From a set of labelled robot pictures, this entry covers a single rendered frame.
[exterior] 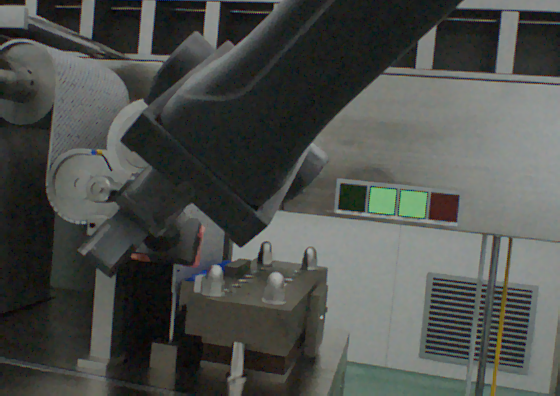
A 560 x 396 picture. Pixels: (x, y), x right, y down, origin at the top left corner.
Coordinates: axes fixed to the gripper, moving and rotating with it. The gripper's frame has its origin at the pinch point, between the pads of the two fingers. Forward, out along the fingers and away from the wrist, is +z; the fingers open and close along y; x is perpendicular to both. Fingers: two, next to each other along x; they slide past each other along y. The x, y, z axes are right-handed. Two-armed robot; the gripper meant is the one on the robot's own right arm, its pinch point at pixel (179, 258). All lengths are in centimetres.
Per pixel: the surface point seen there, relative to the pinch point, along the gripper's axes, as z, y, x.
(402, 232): 235, 40, 121
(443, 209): 20, 42, 24
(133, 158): -11.5, -7.4, 11.1
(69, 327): 15.6, -23.6, -10.6
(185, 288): 1.6, 1.7, -4.3
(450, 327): 260, 73, 75
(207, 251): 11.0, 0.5, 6.1
